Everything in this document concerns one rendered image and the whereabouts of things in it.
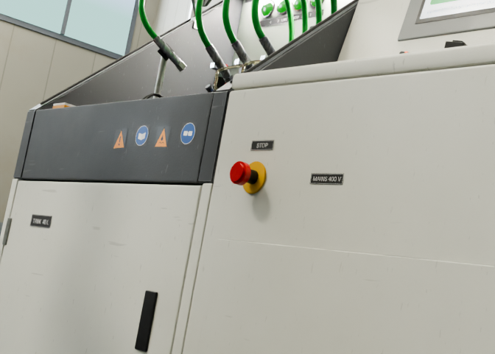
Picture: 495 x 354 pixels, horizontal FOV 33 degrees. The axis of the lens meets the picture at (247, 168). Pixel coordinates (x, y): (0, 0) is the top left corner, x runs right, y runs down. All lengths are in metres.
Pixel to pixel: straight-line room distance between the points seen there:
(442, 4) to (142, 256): 0.68
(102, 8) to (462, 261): 7.16
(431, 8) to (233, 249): 0.56
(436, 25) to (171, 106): 0.48
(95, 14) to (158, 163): 6.54
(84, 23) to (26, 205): 6.13
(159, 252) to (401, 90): 0.53
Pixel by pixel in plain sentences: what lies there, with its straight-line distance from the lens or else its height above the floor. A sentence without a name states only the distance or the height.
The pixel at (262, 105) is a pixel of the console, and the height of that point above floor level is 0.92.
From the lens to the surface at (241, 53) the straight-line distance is 1.66.
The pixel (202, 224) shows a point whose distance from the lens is 1.35.
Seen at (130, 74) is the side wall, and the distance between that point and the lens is 2.07.
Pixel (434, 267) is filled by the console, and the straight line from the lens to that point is 1.04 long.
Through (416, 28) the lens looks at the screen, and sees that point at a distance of 1.50.
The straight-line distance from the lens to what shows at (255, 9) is 1.59.
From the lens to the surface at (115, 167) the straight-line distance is 1.59.
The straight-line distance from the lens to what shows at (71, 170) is 1.73.
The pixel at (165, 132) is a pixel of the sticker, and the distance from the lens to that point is 1.49.
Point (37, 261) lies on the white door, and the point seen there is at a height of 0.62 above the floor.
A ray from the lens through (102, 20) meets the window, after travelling 8.01.
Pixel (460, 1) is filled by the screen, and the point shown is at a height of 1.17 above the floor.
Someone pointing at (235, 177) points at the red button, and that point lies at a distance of 1.25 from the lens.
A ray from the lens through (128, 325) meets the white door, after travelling 1.47.
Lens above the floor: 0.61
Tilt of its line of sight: 9 degrees up
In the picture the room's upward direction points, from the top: 10 degrees clockwise
